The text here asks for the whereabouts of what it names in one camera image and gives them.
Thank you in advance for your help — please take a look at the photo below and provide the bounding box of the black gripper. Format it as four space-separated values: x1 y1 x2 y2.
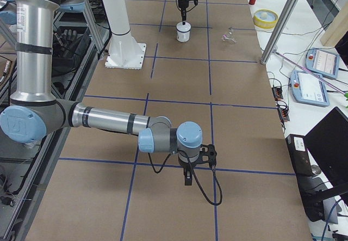
177 0 189 25
179 160 195 186

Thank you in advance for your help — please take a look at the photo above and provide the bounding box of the white enamel mug lid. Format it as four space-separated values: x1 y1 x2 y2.
176 22 191 33

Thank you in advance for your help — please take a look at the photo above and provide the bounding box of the clear glass funnel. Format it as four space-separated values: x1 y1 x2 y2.
222 27 237 44

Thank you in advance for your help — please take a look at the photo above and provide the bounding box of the white enamel mug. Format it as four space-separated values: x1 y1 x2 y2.
177 31 190 42

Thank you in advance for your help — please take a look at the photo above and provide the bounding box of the yellow tape roll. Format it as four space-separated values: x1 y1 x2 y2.
253 9 278 29

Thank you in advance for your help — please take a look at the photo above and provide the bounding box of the black desktop computer box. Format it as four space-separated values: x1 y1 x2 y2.
284 133 340 223

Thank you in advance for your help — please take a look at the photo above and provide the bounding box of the black computer monitor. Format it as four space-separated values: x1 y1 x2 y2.
304 107 347 186

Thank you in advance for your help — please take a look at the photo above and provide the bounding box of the near blue teach pendant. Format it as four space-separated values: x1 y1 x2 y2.
290 70 330 107

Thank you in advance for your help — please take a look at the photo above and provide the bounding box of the blue teach pendant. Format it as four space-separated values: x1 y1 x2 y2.
305 48 340 79
290 70 330 107

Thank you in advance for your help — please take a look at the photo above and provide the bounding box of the far blue teach pendant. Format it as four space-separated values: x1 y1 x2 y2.
305 48 340 79

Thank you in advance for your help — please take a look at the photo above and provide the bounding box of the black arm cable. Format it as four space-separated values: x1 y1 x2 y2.
146 151 223 206

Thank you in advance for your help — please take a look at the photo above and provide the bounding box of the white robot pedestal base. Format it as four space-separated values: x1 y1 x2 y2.
102 0 146 70

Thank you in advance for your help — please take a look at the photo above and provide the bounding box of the aluminium frame post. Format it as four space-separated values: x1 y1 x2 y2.
260 0 298 65

